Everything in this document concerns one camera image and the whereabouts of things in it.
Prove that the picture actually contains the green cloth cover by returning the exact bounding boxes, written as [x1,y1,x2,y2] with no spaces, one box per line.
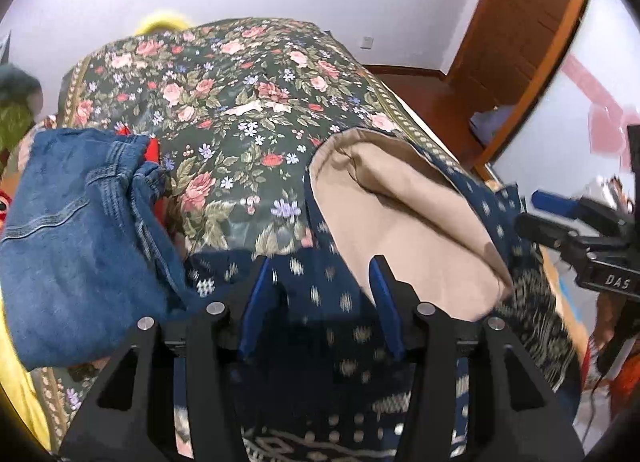
[0,102,36,173]

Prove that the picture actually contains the navy patterned hoodie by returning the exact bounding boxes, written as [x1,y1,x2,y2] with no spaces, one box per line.
[185,127,583,462]

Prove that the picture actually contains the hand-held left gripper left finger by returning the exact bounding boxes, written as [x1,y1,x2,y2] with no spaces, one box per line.
[54,256,274,462]

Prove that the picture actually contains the yellow blanket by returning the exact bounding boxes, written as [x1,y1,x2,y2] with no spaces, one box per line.
[0,299,51,453]

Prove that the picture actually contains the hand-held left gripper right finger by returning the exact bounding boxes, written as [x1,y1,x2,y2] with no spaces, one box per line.
[370,255,586,462]

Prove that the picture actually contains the red garment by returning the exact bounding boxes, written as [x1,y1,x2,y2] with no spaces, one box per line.
[115,125,162,167]

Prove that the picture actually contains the floral bed blanket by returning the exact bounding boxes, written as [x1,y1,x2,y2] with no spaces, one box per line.
[30,17,468,462]

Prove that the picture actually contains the wooden wardrobe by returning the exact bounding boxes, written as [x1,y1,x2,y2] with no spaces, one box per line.
[447,0,596,168]

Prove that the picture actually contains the white sliding wardrobe door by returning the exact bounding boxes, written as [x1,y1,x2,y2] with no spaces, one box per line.
[495,0,640,223]

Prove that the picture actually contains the cartoon printed blanket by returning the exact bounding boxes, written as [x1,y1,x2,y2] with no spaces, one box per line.
[542,247,591,358]

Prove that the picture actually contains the yellow round object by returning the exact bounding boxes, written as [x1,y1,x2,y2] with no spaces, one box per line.
[134,10,193,36]

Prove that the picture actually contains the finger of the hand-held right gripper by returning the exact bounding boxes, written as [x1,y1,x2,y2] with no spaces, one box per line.
[514,212,593,263]
[531,189,626,238]

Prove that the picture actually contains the blue jeans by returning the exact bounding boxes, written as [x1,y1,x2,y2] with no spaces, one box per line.
[0,128,201,373]

